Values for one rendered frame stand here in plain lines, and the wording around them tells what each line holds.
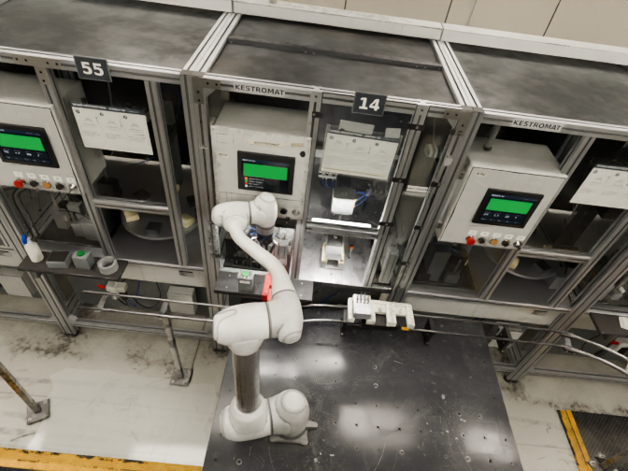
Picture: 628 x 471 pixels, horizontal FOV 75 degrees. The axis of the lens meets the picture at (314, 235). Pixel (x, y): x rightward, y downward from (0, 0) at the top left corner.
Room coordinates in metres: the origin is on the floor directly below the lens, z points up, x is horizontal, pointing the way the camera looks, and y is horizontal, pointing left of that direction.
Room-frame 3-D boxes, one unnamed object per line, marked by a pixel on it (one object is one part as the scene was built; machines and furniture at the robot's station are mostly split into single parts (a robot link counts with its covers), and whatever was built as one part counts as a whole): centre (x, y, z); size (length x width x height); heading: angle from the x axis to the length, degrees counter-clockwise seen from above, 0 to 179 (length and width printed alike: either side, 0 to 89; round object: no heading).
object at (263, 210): (1.38, 0.25, 1.49); 0.13 x 0.11 x 0.16; 109
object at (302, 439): (0.77, -0.04, 0.71); 0.22 x 0.18 x 0.06; 93
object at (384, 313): (1.37, -0.43, 0.84); 0.36 x 0.14 x 0.10; 93
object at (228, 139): (1.59, 0.28, 1.60); 0.42 x 0.29 x 0.46; 93
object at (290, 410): (0.77, -0.01, 0.85); 0.18 x 0.16 x 0.22; 109
